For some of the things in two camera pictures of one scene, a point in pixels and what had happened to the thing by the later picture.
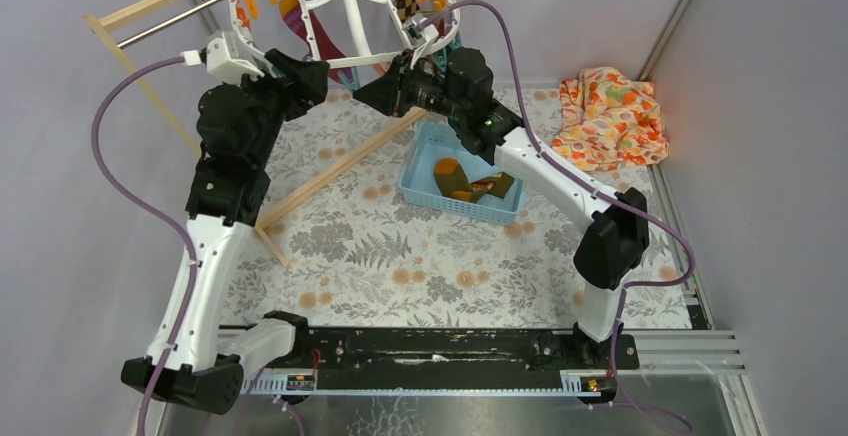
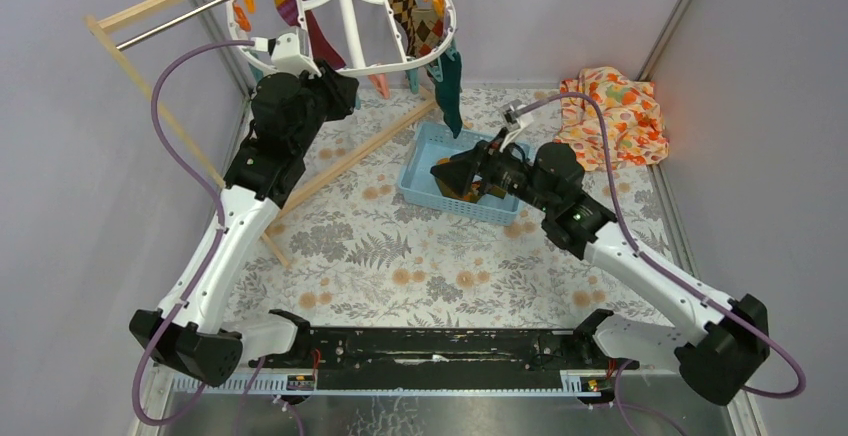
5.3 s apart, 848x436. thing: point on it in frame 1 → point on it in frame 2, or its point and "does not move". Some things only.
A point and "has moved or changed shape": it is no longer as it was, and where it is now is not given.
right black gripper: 383,93 → 461,170
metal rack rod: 208,4 does not move
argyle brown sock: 405,3 does not move
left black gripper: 284,82 → 340,88
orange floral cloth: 609,121 does not move
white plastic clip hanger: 348,62 has moved or changed shape
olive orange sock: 451,180 does not move
